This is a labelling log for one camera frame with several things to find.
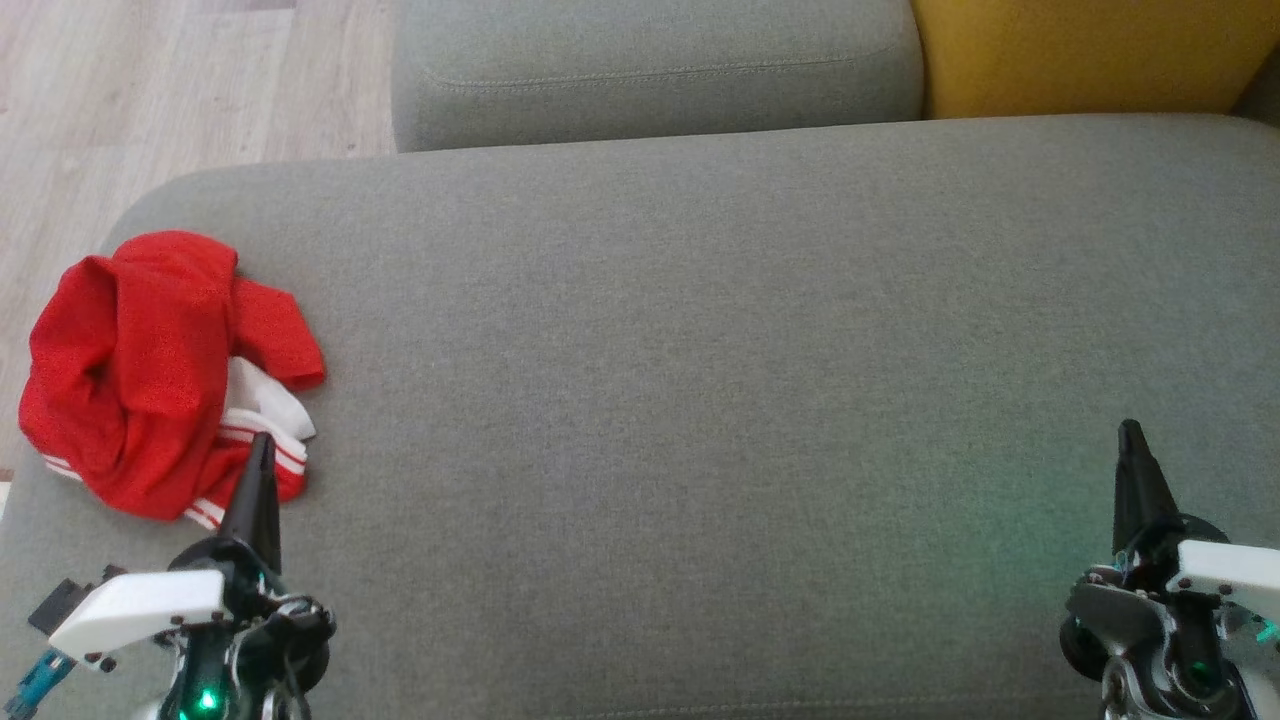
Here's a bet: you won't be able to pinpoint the red shorts with white stripes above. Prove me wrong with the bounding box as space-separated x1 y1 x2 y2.
18 255 308 531

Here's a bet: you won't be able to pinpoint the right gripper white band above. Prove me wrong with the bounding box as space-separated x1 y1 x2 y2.
1060 420 1280 691

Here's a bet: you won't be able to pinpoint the red t-shirt with white band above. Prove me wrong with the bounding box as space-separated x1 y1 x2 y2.
105 230 327 443

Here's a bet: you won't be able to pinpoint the large grey sofa ottoman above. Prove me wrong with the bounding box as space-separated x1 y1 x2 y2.
0 113 1280 720

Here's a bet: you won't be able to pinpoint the left black cable teal plug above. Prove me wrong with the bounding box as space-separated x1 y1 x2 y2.
3 648 79 719

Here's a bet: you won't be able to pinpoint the yellow sofa back cushion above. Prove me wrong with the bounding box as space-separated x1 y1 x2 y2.
910 0 1280 119

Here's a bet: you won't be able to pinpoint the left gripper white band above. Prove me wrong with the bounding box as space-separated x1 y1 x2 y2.
48 432 337 720

